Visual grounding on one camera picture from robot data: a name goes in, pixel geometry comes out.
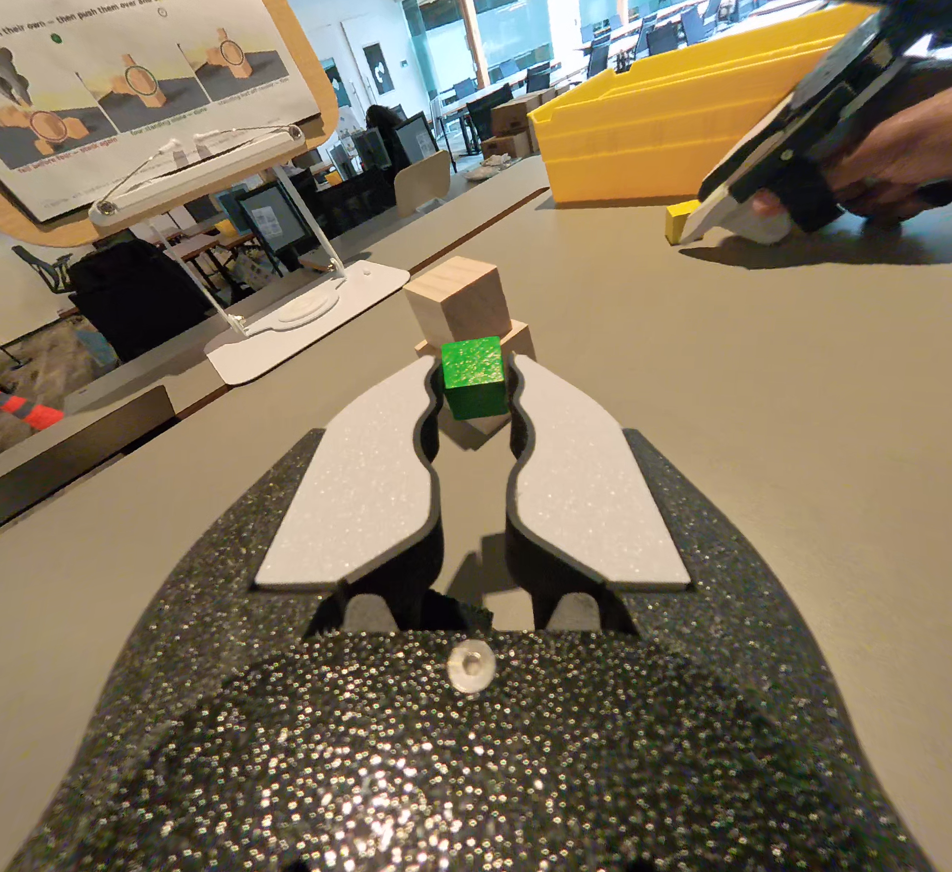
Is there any yellow plastic bin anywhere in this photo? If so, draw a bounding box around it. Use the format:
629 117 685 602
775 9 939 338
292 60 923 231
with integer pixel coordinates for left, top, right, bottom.
528 2 883 206

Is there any large natural wooden cube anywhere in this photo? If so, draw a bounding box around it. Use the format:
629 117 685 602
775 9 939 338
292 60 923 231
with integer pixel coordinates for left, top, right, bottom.
414 320 538 451

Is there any stack of cardboard boxes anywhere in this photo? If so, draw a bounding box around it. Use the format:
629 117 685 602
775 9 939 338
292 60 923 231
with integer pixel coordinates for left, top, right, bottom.
482 90 559 160

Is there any orange traffic cone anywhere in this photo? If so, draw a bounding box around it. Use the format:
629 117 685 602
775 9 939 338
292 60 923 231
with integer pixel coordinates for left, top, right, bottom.
0 395 65 431

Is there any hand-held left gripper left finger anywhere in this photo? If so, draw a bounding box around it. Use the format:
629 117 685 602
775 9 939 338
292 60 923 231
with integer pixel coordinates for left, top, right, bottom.
255 355 445 635

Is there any small beige board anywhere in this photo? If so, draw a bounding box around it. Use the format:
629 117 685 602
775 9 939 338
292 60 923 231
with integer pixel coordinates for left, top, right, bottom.
394 151 453 219

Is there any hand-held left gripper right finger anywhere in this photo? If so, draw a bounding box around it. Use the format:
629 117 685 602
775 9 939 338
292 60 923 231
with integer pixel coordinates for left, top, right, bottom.
507 353 694 629

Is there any medium natural wooden cube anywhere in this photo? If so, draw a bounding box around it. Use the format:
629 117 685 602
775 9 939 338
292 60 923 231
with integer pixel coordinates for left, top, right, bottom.
404 256 513 346

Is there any black table panel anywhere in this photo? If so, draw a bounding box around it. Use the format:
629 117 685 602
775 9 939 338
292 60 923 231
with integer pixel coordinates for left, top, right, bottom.
0 385 177 524

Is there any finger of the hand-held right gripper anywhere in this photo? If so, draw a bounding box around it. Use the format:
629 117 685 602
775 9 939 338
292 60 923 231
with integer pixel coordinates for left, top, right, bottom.
678 195 748 246

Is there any black office chair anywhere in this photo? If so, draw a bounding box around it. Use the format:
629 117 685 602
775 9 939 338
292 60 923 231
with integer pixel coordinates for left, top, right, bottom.
67 240 217 364

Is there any person's right hand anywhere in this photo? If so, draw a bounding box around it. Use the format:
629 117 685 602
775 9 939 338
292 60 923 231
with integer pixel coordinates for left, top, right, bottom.
750 87 952 224

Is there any yellow wooden cube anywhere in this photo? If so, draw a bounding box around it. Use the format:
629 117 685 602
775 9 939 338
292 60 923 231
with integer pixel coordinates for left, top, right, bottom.
664 200 705 247

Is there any wooden instruction sheet board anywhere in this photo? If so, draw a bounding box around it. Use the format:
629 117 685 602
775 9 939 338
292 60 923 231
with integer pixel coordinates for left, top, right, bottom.
0 0 341 249

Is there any green wooden cube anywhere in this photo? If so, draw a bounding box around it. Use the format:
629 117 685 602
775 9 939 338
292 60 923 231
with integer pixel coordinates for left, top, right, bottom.
441 336 507 421

